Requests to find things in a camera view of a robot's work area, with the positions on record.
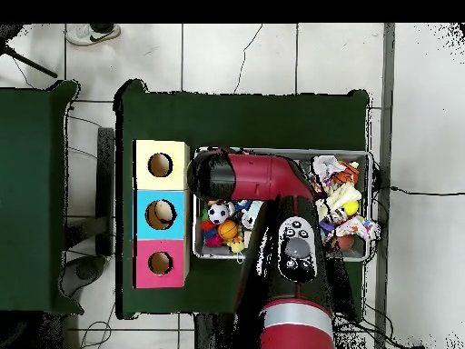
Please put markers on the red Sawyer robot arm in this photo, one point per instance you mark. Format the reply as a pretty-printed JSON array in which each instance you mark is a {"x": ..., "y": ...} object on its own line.
[{"x": 254, "y": 174}]

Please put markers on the wooden box with three holes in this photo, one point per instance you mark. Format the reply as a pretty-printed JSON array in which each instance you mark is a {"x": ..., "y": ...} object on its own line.
[{"x": 178, "y": 203}]

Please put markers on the shallow clear mesh bin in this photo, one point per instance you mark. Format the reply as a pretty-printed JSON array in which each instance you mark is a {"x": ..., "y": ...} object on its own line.
[{"x": 211, "y": 251}]

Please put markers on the small soccer ball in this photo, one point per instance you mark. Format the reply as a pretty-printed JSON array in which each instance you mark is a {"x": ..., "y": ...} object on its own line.
[{"x": 218, "y": 213}]

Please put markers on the small orange basketball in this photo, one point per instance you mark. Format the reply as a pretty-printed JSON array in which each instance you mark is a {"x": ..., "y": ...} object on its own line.
[{"x": 227, "y": 231}]

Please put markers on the yellow duck toy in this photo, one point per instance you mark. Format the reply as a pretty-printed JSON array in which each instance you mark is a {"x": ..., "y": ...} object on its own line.
[{"x": 237, "y": 247}]

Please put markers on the dark green tablecloth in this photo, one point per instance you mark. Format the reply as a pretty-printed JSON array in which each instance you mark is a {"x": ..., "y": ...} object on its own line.
[{"x": 182, "y": 116}]

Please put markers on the cream cloth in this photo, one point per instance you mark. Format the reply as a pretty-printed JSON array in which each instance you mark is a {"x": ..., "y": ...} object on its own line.
[{"x": 340, "y": 198}]

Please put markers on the red-brown ball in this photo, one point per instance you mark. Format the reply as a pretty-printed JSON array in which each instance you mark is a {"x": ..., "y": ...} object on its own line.
[{"x": 344, "y": 242}]

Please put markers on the black floor stand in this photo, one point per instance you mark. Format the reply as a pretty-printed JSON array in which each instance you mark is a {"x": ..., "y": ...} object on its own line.
[{"x": 105, "y": 189}]

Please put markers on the dark green side table cloth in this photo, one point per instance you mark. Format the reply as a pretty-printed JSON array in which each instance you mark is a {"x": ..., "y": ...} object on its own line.
[{"x": 36, "y": 218}]

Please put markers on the person's foot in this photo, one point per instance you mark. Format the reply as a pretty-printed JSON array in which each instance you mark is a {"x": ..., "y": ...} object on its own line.
[{"x": 91, "y": 34}]

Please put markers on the black tripod leg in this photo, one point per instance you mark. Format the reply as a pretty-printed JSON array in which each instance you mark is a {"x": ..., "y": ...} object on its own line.
[{"x": 33, "y": 64}]

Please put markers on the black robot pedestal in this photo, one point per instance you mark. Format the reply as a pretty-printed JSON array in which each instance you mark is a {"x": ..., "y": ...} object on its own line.
[{"x": 218, "y": 334}]

